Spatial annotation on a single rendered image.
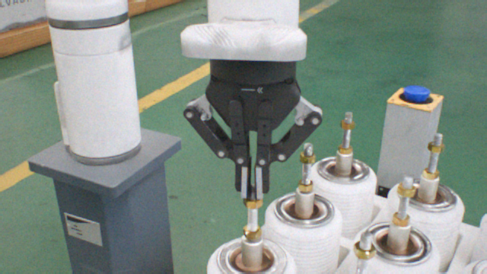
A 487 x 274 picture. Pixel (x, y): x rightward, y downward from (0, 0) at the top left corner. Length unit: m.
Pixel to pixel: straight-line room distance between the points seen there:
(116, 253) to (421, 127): 0.48
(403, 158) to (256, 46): 0.52
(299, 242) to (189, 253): 0.39
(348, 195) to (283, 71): 0.31
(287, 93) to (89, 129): 0.28
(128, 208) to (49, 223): 0.47
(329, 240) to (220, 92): 0.25
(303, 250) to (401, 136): 0.30
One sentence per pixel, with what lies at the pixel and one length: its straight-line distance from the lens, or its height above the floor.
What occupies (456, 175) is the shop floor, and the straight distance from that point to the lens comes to 1.28.
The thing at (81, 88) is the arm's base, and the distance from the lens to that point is 0.60.
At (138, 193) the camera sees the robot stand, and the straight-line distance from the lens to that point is 0.64.
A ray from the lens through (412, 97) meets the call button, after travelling 0.80.
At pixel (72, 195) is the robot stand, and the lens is 0.66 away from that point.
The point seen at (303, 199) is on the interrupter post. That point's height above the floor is 0.27.
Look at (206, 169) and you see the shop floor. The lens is 1.20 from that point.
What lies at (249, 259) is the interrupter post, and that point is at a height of 0.26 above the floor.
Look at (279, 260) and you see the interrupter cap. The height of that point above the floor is 0.25.
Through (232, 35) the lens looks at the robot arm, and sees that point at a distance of 0.35.
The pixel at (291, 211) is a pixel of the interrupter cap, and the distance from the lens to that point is 0.61.
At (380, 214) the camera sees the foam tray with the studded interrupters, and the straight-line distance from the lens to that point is 0.76.
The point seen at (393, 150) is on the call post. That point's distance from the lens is 0.83.
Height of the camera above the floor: 0.60
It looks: 26 degrees down
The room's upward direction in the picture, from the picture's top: straight up
